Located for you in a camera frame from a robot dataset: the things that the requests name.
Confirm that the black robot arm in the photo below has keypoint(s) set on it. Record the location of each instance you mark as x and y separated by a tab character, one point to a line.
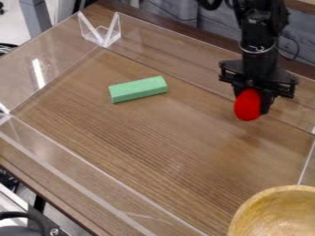
262	19

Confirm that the grey post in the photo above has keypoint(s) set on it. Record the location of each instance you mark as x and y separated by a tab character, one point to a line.
37	16

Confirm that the black metal bracket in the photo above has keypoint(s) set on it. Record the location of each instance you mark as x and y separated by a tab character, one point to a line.
53	228

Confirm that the green foam block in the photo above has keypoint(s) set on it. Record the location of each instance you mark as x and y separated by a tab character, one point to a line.
138	89

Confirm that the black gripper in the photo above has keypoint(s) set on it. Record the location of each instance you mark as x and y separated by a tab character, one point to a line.
258	72

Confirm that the wooden bowl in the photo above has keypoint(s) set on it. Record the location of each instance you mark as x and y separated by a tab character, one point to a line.
281	211

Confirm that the clear acrylic tray enclosure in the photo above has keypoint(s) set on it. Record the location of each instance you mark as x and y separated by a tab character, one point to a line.
128	131

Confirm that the red plush strawberry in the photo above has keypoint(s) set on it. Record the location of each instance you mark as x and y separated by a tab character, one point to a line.
248	105

